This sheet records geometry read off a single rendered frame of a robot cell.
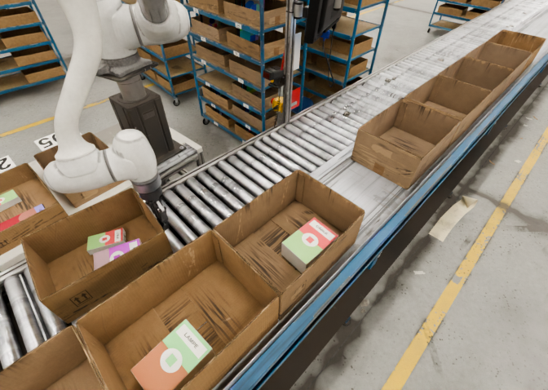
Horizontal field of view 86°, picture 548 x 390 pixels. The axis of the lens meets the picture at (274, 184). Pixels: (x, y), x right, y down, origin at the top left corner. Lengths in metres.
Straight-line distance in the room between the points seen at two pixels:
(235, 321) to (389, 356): 1.17
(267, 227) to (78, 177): 0.62
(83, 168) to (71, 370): 0.52
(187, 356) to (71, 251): 0.74
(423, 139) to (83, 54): 1.45
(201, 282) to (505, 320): 1.84
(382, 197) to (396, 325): 0.94
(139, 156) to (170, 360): 0.55
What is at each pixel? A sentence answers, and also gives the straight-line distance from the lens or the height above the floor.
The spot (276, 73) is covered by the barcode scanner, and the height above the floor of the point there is 1.07.
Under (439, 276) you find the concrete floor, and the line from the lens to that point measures 2.29.
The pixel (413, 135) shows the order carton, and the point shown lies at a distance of 1.70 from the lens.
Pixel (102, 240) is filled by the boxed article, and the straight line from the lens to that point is 1.36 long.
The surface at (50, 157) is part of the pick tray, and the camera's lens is 1.89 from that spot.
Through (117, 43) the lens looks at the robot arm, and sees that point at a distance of 1.46.
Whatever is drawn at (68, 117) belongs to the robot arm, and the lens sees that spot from 0.96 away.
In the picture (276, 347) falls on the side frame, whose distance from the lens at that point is 0.89.
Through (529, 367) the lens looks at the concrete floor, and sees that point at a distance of 2.28.
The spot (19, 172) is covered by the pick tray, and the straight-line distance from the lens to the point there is 1.85.
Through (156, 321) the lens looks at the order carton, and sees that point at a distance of 0.99.
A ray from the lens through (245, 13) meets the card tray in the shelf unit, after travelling 2.29.
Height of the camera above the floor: 1.76
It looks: 44 degrees down
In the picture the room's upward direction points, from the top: 1 degrees clockwise
